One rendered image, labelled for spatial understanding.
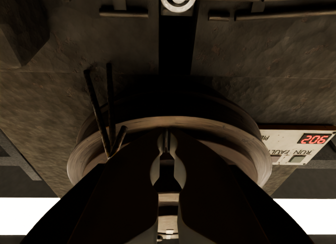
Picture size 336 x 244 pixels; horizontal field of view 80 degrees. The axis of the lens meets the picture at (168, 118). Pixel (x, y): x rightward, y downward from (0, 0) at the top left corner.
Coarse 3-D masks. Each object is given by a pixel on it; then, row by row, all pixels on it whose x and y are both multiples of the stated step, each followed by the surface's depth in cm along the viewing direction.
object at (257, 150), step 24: (168, 96) 37; (120, 120) 34; (144, 120) 33; (168, 120) 33; (192, 120) 33; (216, 120) 33; (240, 120) 39; (96, 144) 38; (240, 144) 38; (264, 144) 39; (72, 168) 44; (264, 168) 44
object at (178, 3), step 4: (168, 0) 31; (172, 0) 30; (176, 0) 30; (180, 0) 30; (184, 0) 30; (188, 0) 32; (172, 4) 32; (176, 4) 31; (180, 4) 31; (184, 4) 32
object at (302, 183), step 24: (0, 168) 756; (312, 168) 803; (0, 192) 693; (24, 192) 696; (48, 192) 699; (288, 192) 729; (312, 192) 733; (0, 240) 595; (168, 240) 610; (312, 240) 624
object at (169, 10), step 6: (162, 0) 32; (192, 0) 32; (162, 6) 33; (168, 6) 33; (174, 6) 33; (186, 6) 33; (192, 6) 33; (162, 12) 34; (168, 12) 34; (174, 12) 34; (180, 12) 34; (186, 12) 34; (192, 12) 34
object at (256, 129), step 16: (160, 80) 45; (176, 80) 45; (128, 96) 38; (144, 96) 38; (192, 96) 38; (208, 96) 38; (224, 96) 49; (240, 112) 41; (80, 128) 44; (256, 128) 45
